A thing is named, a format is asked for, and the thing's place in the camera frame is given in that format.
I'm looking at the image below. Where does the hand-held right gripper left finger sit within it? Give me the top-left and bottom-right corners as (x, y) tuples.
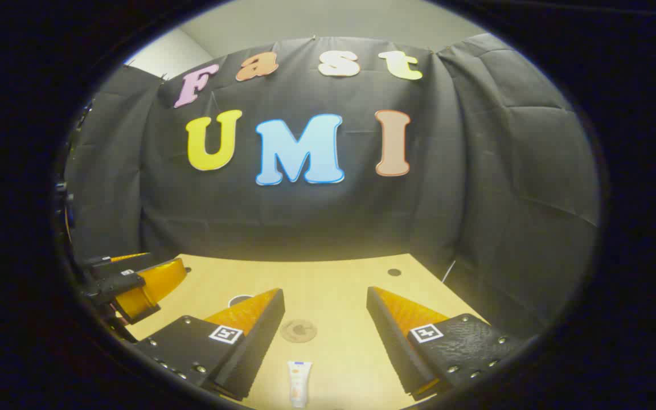
(133, 288), (286, 401)

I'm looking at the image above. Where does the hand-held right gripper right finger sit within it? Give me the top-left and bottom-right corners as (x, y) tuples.
(366, 286), (525, 401)

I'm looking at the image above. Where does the round cork coaster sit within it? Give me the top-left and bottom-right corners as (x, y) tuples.
(280, 319), (318, 343)

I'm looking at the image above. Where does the white toothpaste tube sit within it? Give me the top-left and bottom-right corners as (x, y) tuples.
(287, 360), (313, 408)

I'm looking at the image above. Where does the wooden desktop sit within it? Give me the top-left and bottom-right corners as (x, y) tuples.
(125, 253), (485, 410)

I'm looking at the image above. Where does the black backdrop cloth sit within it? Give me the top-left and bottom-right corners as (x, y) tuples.
(63, 33), (601, 342)

